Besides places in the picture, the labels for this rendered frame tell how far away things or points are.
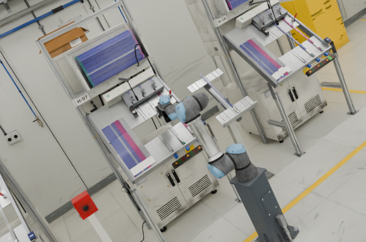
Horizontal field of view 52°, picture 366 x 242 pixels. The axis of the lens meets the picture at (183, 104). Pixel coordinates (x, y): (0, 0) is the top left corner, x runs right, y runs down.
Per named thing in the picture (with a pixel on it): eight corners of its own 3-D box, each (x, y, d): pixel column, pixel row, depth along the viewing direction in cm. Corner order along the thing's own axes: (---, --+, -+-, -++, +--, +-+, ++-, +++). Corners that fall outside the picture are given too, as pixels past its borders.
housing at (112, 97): (157, 82, 328) (156, 72, 316) (109, 111, 313) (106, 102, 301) (152, 77, 332) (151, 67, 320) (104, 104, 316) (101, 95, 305)
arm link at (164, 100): (163, 106, 265) (157, 96, 268) (162, 112, 275) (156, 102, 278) (172, 101, 268) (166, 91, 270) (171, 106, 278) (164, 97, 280)
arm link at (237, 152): (254, 160, 237) (245, 143, 233) (237, 171, 233) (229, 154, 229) (243, 155, 248) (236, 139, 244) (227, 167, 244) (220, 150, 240)
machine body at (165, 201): (222, 190, 343) (194, 134, 324) (160, 237, 321) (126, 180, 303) (191, 171, 402) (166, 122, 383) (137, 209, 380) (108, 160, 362)
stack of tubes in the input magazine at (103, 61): (146, 58, 313) (130, 28, 305) (92, 87, 297) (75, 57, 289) (141, 58, 324) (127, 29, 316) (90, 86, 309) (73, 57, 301)
